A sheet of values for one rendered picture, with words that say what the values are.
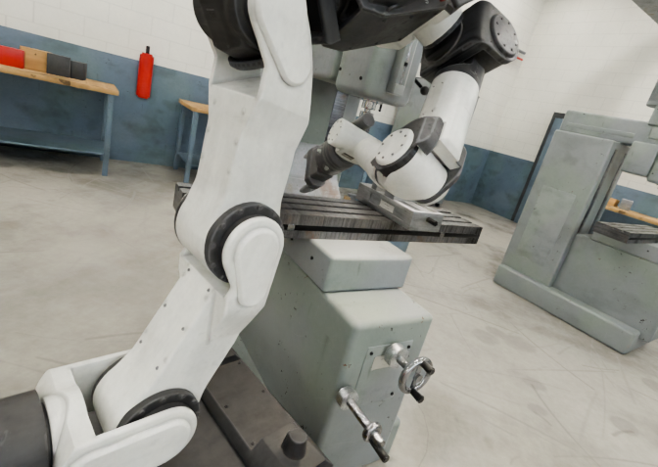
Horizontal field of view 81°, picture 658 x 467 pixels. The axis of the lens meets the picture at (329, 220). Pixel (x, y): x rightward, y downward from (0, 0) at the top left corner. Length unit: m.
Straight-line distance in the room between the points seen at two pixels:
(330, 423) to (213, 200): 0.85
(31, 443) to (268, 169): 0.50
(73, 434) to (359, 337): 0.68
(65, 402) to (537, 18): 9.20
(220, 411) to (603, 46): 8.21
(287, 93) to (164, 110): 4.82
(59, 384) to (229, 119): 0.51
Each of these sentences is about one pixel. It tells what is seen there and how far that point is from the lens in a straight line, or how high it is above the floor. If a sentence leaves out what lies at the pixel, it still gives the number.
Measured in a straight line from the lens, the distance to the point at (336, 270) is 1.17.
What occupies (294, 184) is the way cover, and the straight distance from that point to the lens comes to 1.59.
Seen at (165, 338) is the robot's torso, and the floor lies 0.83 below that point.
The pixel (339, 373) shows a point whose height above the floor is 0.56.
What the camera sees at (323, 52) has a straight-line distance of 1.45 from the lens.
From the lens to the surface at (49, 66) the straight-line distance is 4.79.
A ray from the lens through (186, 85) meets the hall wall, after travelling 5.40.
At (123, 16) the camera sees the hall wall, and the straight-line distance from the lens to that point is 5.32.
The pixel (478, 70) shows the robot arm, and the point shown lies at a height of 1.39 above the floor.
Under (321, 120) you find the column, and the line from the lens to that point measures 1.70.
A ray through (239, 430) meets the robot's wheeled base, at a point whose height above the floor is 0.59.
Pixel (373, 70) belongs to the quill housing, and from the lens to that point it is 1.25.
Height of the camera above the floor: 1.26
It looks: 16 degrees down
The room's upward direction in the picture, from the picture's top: 15 degrees clockwise
